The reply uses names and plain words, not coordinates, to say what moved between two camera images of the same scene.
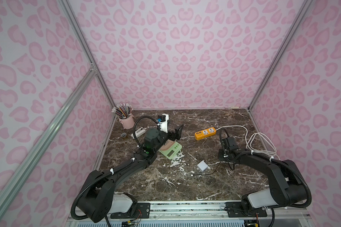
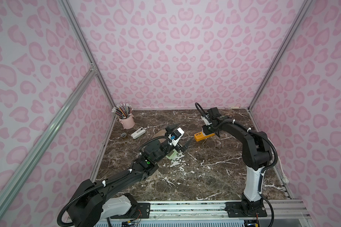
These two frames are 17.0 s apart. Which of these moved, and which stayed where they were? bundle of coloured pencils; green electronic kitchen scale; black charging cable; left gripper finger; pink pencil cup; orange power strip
Moved: black charging cable; left gripper finger
Stayed: bundle of coloured pencils; pink pencil cup; orange power strip; green electronic kitchen scale
